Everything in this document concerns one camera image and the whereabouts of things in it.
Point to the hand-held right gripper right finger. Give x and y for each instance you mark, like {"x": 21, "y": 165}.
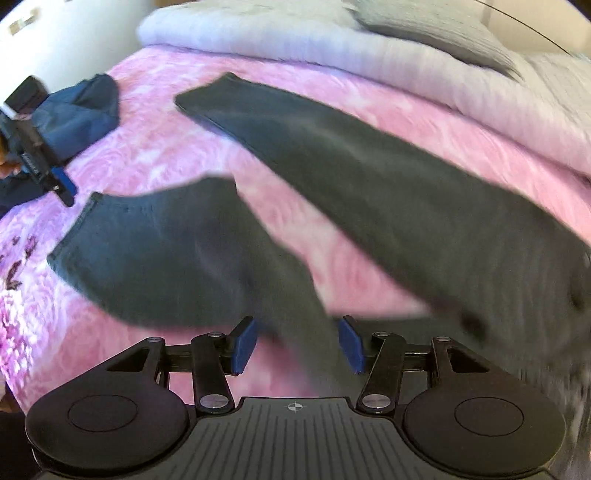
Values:
{"x": 351, "y": 344}

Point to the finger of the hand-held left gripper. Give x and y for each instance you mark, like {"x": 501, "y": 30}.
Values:
{"x": 63, "y": 184}

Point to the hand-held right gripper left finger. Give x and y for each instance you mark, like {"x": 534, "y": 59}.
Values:
{"x": 244, "y": 345}

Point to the dark grey pants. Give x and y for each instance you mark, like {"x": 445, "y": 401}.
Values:
{"x": 369, "y": 184}

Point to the blue garment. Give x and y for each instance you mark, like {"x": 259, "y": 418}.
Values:
{"x": 87, "y": 115}

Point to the pink rose blanket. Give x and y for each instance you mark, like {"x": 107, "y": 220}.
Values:
{"x": 152, "y": 152}

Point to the lavender ribbed duvet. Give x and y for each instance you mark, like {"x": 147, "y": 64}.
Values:
{"x": 323, "y": 46}

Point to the grey pillow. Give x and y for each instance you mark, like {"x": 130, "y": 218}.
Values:
{"x": 429, "y": 27}

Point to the white quilt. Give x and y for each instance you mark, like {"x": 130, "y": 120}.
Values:
{"x": 558, "y": 78}

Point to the white wardrobe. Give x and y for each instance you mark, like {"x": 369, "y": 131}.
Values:
{"x": 535, "y": 23}

